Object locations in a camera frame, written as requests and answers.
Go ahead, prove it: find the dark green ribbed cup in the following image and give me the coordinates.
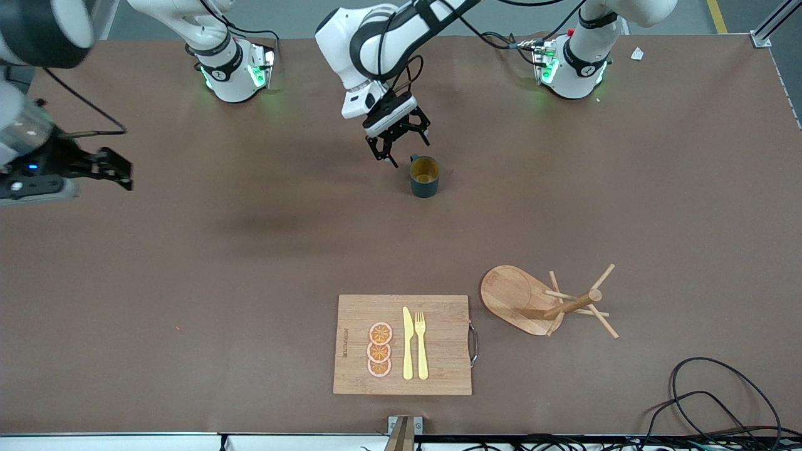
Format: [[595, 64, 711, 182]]
[[410, 154, 440, 199]]

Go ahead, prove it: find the wooden cup rack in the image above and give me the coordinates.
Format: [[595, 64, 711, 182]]
[[481, 263, 620, 340]]

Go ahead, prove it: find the yellow plastic knife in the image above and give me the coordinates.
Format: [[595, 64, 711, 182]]
[[402, 306, 415, 381]]

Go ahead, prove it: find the bamboo cutting board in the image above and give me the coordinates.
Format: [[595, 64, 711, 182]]
[[333, 294, 472, 396]]

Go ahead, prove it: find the yellow plastic fork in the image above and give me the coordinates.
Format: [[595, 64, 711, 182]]
[[414, 311, 429, 381]]

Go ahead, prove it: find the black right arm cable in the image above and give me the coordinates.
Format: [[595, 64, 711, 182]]
[[39, 66, 127, 137]]

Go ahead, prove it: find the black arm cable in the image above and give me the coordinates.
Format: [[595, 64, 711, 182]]
[[373, 0, 427, 96], [39, 66, 127, 137]]

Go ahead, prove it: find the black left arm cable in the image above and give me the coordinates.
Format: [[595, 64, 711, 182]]
[[373, 0, 427, 96]]

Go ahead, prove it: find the black left base cable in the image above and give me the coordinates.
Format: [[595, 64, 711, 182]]
[[461, 13, 565, 66]]

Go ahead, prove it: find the black base cable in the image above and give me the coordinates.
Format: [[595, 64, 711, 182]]
[[197, 0, 281, 63], [461, 13, 565, 66]]

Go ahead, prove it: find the black right base cable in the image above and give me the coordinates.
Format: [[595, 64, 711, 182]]
[[197, 0, 281, 63]]

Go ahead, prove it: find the metal table edge bracket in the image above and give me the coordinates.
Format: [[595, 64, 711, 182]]
[[383, 415, 424, 451]]

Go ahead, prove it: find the black cable bundle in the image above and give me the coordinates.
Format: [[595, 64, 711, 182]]
[[414, 433, 802, 451]]

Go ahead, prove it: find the aluminium frame profile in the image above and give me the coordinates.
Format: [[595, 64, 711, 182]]
[[749, 0, 802, 48]]

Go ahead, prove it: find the looped black cable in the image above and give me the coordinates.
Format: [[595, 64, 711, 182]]
[[645, 357, 784, 447]]

